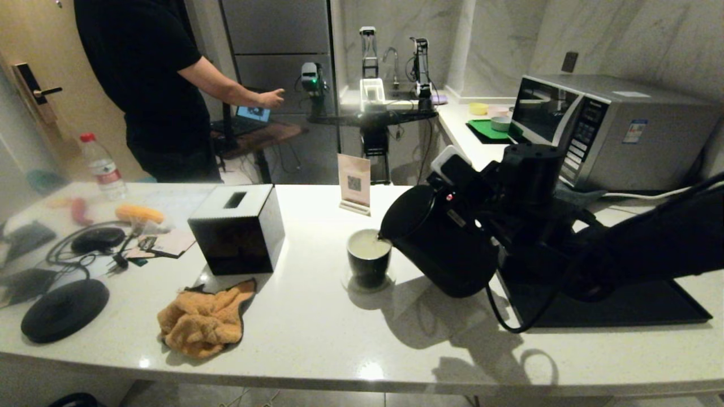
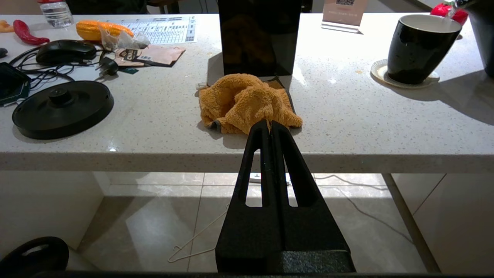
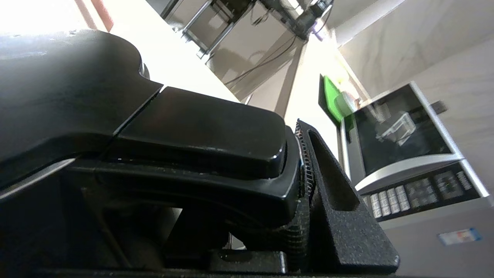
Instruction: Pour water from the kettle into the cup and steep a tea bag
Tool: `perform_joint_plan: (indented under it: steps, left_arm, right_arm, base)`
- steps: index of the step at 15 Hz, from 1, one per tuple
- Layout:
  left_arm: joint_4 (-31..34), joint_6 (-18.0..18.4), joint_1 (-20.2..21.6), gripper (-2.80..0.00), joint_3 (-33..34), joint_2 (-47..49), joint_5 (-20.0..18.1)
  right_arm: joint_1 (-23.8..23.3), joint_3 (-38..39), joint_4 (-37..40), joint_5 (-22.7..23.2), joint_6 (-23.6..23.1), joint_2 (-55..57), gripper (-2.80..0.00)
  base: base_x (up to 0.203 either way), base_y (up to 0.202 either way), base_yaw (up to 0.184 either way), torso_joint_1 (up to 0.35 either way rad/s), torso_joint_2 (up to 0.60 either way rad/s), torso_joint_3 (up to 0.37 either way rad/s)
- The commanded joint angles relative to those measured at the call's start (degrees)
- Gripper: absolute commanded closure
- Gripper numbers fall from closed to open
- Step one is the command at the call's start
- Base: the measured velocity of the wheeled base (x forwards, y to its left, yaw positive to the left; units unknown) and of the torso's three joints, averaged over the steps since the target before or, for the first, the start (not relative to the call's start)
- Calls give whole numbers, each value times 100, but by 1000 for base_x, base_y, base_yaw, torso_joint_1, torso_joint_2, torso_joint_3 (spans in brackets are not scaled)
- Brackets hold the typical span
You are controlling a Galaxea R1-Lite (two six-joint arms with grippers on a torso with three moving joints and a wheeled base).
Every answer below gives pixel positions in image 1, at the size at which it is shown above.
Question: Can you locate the teal stool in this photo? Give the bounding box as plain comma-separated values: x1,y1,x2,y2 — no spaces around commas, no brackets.
25,168,71,196

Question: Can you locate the brown paper packet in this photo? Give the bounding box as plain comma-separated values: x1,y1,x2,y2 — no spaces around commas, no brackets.
126,231,197,261

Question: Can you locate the person in black shirt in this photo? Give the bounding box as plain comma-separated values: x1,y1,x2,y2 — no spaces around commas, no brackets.
74,0,286,183

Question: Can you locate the thick white cable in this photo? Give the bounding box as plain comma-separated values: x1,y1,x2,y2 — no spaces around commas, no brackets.
602,187,696,200

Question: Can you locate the black computer mouse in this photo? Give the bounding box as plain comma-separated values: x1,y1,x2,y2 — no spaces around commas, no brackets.
72,227,127,255

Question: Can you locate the round black kettle base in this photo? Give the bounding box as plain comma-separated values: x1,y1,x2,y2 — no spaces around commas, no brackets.
21,279,111,344

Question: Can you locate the silver microwave oven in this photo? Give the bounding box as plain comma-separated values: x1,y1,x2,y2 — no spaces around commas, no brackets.
507,73,723,193

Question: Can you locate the black pouch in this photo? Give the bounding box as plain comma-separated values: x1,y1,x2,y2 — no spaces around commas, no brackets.
6,222,57,262

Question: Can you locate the door lock with handle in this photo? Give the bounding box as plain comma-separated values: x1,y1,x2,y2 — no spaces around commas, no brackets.
12,62,64,125

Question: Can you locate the clear plastic wrapper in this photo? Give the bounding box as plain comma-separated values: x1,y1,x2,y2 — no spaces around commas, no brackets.
133,218,173,238

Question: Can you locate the black electric kettle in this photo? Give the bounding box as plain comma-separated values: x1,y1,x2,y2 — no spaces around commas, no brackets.
378,184,501,298

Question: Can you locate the yellow toy corn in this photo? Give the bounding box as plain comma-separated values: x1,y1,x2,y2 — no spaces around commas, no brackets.
116,205,166,226

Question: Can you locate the clear plastic water bottle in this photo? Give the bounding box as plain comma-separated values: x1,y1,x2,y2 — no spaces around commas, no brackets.
80,133,128,202

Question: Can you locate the chrome kitchen faucet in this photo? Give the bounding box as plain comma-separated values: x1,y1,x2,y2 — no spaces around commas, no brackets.
382,48,400,91

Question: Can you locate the grey cloth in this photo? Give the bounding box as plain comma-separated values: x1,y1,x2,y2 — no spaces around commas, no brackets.
557,185,606,213

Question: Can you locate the black ceramic cup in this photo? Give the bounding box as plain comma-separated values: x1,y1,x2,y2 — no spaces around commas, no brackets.
346,229,393,289

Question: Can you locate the black teleoperation stand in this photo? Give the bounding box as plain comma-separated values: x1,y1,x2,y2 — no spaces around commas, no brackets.
308,26,439,187

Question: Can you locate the QR code sign stand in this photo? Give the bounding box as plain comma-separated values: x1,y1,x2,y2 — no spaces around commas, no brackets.
338,154,372,218

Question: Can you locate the black serving tray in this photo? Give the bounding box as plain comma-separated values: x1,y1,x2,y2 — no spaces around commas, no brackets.
498,266,712,328

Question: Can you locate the silver refrigerator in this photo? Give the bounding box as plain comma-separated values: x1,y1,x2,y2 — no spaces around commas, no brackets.
219,0,340,186

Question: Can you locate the orange fluffy cloth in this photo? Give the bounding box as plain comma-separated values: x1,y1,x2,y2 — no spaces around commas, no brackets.
157,279,257,360

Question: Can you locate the round black base part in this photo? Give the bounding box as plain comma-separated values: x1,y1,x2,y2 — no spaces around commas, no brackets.
50,393,98,407

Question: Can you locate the black tissue box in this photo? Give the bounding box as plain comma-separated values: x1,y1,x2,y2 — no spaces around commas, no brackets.
188,185,286,276

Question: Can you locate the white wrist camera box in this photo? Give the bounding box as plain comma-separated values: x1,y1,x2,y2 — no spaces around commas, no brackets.
430,145,475,190

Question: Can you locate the red toy chili pepper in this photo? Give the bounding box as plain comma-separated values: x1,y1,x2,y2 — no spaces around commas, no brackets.
70,198,94,227

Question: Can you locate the dark flat device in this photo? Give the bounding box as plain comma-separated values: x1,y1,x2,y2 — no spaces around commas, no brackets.
0,268,60,309

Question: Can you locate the brown wooden side table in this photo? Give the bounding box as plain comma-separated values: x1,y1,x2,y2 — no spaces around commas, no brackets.
215,122,309,184

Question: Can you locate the open laptop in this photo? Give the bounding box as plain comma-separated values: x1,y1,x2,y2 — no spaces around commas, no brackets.
212,105,272,136

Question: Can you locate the green cutting board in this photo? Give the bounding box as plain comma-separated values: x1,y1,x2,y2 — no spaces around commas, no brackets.
465,119,529,145

